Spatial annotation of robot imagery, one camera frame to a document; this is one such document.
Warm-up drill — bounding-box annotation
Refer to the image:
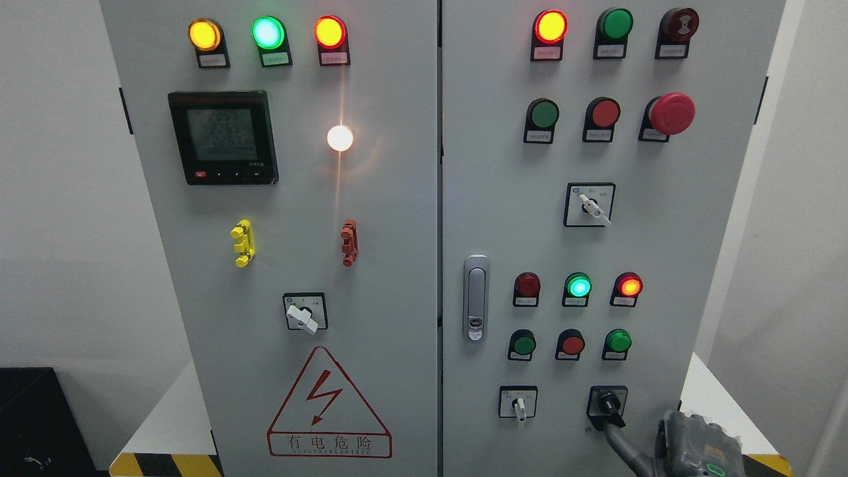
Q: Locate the black knob selector switch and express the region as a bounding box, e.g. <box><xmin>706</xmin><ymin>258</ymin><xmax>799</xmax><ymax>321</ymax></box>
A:
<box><xmin>586</xmin><ymin>386</ymin><xmax>628</xmax><ymax>432</ymax></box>

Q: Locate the red terminal connector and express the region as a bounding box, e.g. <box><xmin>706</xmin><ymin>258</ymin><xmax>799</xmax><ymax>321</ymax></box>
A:
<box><xmin>340</xmin><ymin>219</ymin><xmax>358</xmax><ymax>268</ymax></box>

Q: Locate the dark red indicator light left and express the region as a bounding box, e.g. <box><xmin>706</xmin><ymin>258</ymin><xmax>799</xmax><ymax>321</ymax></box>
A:
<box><xmin>512</xmin><ymin>272</ymin><xmax>541</xmax><ymax>307</ymax></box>

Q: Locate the white glowing indicator light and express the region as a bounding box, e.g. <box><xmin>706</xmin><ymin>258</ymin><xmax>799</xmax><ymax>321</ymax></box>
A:
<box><xmin>326</xmin><ymin>124</ymin><xmax>354</xmax><ymax>153</ymax></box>

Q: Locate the green push button lower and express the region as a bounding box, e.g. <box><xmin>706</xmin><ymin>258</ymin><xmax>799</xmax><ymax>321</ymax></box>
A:
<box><xmin>507</xmin><ymin>329</ymin><xmax>537</xmax><ymax>362</ymax></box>

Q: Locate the green push button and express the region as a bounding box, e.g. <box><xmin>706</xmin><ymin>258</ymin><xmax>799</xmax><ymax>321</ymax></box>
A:
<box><xmin>507</xmin><ymin>329</ymin><xmax>537</xmax><ymax>362</ymax></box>
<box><xmin>523</xmin><ymin>97</ymin><xmax>560</xmax><ymax>144</ymax></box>

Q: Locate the green lit indicator light middle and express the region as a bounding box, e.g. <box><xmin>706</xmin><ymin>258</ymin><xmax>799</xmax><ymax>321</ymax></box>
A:
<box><xmin>561</xmin><ymin>272</ymin><xmax>592</xmax><ymax>307</ymax></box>

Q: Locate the grey electrical cabinet left door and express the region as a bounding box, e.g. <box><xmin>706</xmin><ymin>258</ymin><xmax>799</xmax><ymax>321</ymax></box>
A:
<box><xmin>102</xmin><ymin>1</ymin><xmax>439</xmax><ymax>476</ymax></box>

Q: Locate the grey electrical cabinet door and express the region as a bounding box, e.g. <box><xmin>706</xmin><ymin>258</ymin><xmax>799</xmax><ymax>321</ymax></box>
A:
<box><xmin>443</xmin><ymin>1</ymin><xmax>785</xmax><ymax>476</ymax></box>
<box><xmin>102</xmin><ymin>1</ymin><xmax>439</xmax><ymax>476</ymax></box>

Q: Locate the green push button upper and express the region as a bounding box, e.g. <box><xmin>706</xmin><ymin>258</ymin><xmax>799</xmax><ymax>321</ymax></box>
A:
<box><xmin>523</xmin><ymin>97</ymin><xmax>560</xmax><ymax>144</ymax></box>

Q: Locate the red push button lower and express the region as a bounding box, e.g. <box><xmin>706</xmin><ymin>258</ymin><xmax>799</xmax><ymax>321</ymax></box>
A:
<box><xmin>555</xmin><ymin>329</ymin><xmax>586</xmax><ymax>360</ymax></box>

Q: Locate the red push button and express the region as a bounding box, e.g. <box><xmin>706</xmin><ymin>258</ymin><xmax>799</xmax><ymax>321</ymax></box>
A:
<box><xmin>582</xmin><ymin>97</ymin><xmax>621</xmax><ymax>144</ymax></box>
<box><xmin>555</xmin><ymin>329</ymin><xmax>586</xmax><ymax>360</ymax></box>

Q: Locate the yellow terminal connector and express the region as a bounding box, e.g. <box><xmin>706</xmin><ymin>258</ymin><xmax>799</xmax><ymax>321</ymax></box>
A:
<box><xmin>230</xmin><ymin>219</ymin><xmax>256</xmax><ymax>268</ymax></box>

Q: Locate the grey electrical cabinet right door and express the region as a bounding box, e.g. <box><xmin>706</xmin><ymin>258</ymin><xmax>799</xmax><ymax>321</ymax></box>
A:
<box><xmin>443</xmin><ymin>1</ymin><xmax>785</xmax><ymax>476</ymax></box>

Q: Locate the red high voltage warning sticker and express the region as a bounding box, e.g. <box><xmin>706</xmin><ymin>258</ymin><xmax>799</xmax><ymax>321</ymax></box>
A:
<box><xmin>267</xmin><ymin>345</ymin><xmax>393</xmax><ymax>458</ymax></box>

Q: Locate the red indicator light right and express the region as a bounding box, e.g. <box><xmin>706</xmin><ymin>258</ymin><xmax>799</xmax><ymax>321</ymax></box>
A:
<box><xmin>609</xmin><ymin>272</ymin><xmax>644</xmax><ymax>307</ymax></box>

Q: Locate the red push button upper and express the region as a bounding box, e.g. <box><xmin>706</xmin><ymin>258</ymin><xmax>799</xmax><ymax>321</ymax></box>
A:
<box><xmin>582</xmin><ymin>97</ymin><xmax>621</xmax><ymax>144</ymax></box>

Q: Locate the green illuminated button lower right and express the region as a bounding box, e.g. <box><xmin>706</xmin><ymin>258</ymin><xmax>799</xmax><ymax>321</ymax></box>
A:
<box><xmin>602</xmin><ymin>329</ymin><xmax>633</xmax><ymax>360</ymax></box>

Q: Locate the black digital power meter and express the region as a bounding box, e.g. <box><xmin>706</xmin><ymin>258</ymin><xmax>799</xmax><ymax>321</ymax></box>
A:
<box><xmin>168</xmin><ymin>90</ymin><xmax>279</xmax><ymax>186</ymax></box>

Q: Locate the red-orange indicator light left door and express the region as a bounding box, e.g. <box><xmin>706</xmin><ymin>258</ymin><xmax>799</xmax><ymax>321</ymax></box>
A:
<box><xmin>314</xmin><ymin>15</ymin><xmax>350</xmax><ymax>66</ymax></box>

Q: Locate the red-yellow indicator light right door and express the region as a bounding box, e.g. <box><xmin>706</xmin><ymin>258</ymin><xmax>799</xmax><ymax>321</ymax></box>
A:
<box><xmin>530</xmin><ymin>9</ymin><xmax>568</xmax><ymax>62</ymax></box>

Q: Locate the green indicator light top left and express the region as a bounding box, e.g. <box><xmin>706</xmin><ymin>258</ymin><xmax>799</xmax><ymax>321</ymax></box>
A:
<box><xmin>252</xmin><ymin>16</ymin><xmax>293</xmax><ymax>68</ymax></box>

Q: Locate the red emergency stop mushroom button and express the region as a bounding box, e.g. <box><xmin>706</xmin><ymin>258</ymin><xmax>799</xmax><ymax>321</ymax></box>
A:
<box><xmin>638</xmin><ymin>91</ymin><xmax>696</xmax><ymax>144</ymax></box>

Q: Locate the green indicator light top right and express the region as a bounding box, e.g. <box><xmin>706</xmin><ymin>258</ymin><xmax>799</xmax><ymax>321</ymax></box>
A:
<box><xmin>593</xmin><ymin>8</ymin><xmax>633</xmax><ymax>60</ymax></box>

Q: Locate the yellow indicator light top left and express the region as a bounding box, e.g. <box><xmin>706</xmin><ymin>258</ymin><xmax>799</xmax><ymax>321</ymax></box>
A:
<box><xmin>187</xmin><ymin>18</ymin><xmax>230</xmax><ymax>69</ymax></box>

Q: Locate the white cabinet base platform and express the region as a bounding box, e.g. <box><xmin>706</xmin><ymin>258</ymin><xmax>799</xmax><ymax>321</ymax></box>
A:
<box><xmin>108</xmin><ymin>355</ymin><xmax>792</xmax><ymax>476</ymax></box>

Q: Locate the dark red buzzer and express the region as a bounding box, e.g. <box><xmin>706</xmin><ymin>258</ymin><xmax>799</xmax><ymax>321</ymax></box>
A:
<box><xmin>655</xmin><ymin>8</ymin><xmax>700</xmax><ymax>60</ymax></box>

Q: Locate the black box lower left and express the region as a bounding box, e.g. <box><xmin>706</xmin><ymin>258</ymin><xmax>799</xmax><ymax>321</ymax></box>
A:
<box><xmin>1</xmin><ymin>368</ymin><xmax>97</xmax><ymax>476</ymax></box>

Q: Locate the silver door lock handle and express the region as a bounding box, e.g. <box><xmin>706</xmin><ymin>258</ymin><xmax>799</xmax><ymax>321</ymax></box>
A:
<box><xmin>462</xmin><ymin>254</ymin><xmax>490</xmax><ymax>343</ymax></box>

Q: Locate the white-handled selector switch left door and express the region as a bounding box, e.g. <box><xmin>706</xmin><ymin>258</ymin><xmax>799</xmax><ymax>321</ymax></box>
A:
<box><xmin>282</xmin><ymin>292</ymin><xmax>329</xmax><ymax>335</ymax></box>

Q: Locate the white lever selector switch upper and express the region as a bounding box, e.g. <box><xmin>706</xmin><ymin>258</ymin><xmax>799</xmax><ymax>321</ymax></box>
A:
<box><xmin>563</xmin><ymin>182</ymin><xmax>616</xmax><ymax>227</ymax></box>

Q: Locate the white lever selector switch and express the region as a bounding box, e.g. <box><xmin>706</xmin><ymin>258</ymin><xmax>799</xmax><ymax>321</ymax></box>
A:
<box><xmin>498</xmin><ymin>386</ymin><xmax>539</xmax><ymax>423</ymax></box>
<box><xmin>563</xmin><ymin>182</ymin><xmax>616</xmax><ymax>227</ymax></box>

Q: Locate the white lever selector switch lower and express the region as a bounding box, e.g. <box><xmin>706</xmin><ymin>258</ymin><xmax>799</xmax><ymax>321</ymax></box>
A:
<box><xmin>498</xmin><ymin>386</ymin><xmax>539</xmax><ymax>423</ymax></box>

